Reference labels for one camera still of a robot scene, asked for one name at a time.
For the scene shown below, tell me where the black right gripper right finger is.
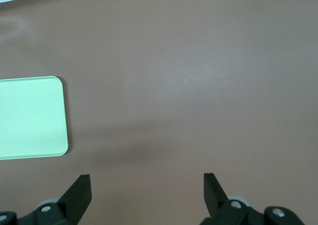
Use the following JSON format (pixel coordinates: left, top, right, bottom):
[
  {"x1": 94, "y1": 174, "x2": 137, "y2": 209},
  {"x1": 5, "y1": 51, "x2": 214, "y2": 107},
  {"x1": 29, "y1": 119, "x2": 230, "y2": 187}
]
[{"x1": 198, "y1": 173, "x2": 305, "y2": 225}]

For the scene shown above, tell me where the light green rectangular tray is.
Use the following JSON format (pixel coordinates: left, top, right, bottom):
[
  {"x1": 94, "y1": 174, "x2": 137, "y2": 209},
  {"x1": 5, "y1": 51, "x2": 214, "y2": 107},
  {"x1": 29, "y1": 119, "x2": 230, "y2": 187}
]
[{"x1": 0, "y1": 75, "x2": 70, "y2": 160}]

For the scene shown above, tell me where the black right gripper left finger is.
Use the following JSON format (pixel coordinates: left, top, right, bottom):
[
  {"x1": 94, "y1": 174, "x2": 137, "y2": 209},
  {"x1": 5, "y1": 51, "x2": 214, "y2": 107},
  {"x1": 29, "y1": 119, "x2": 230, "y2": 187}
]
[{"x1": 0, "y1": 174, "x2": 92, "y2": 225}]

